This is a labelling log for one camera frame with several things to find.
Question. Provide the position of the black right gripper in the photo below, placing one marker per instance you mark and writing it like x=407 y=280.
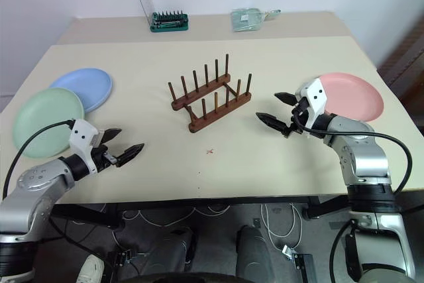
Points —
x=299 y=110

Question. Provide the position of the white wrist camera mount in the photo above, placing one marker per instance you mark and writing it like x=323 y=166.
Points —
x=83 y=137
x=314 y=94

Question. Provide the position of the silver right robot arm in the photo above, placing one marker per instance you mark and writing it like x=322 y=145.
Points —
x=364 y=160

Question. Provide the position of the pink red plate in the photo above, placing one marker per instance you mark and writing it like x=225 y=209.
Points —
x=354 y=95

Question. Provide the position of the brown slatted furniture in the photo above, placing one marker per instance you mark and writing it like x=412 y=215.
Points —
x=404 y=64

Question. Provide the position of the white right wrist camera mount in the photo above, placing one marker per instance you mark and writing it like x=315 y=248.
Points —
x=314 y=94

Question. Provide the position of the white shoe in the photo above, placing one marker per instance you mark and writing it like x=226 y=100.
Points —
x=91 y=269

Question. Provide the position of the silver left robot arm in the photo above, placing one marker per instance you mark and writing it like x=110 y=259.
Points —
x=36 y=193

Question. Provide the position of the clear plastic bag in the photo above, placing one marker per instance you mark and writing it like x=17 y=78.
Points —
x=246 y=19

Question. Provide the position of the black table frame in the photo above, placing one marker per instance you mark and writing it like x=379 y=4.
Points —
x=198 y=201

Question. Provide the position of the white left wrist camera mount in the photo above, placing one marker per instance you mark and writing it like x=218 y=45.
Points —
x=83 y=137

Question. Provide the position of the wooden dish rack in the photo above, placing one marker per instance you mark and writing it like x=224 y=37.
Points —
x=212 y=112

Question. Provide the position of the black floor bracket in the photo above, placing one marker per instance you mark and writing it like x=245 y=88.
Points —
x=299 y=261

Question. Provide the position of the blue plate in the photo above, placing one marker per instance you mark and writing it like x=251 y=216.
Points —
x=89 y=85

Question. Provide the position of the green plate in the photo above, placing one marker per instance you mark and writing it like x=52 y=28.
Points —
x=43 y=120

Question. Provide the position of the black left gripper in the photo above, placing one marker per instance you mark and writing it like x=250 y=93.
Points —
x=102 y=158

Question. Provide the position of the green screwdriver bit set case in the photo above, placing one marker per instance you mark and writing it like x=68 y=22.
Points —
x=169 y=22

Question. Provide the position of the dark rounded shape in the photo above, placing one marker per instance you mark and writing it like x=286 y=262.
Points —
x=175 y=253
x=253 y=253

